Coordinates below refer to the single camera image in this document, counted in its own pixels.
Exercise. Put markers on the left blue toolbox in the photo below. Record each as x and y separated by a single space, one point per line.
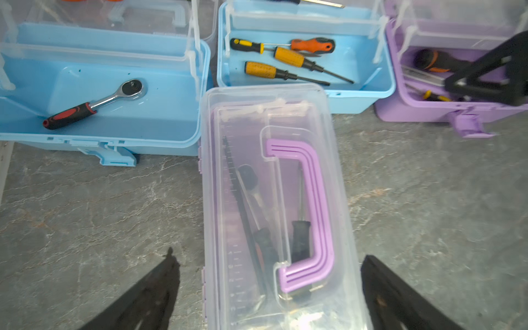
56 55

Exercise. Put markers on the black screwdriver in front tray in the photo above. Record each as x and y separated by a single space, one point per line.
300 244

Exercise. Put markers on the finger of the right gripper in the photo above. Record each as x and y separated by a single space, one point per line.
499 76

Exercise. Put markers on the blue toolbox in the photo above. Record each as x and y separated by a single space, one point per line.
339 44
56 55

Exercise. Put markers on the black orange screwdriver purple box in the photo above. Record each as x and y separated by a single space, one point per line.
437 61

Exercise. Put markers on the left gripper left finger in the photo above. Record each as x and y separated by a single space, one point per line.
149 304

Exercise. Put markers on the black yellow screwdriver front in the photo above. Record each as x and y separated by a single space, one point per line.
269 255

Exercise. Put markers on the red handled ratchet wrench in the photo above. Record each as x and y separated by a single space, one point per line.
129 90

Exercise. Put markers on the yellow handled screwdriver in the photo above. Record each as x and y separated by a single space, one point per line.
262 70
294 59

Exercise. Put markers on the purple toolbox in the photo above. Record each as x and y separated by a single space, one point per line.
466 30
274 128

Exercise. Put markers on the middle blue toolbox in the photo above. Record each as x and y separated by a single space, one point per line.
339 44

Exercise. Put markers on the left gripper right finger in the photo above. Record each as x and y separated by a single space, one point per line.
393 304

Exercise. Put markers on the yellow black orange screwdriver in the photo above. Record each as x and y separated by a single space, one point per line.
314 47

